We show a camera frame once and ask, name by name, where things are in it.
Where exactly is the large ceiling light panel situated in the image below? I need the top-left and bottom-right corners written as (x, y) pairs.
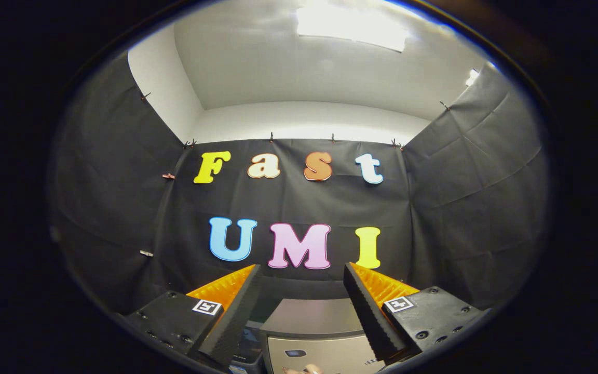
top-left (296, 5), bottom-right (409, 53)

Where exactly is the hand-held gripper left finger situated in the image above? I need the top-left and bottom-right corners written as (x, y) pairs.
top-left (125, 264), bottom-right (262, 370)

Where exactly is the black backdrop cloth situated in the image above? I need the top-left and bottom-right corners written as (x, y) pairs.
top-left (50, 52), bottom-right (549, 315)

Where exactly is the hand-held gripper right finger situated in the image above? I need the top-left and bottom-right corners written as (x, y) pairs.
top-left (344, 262), bottom-right (487, 364)

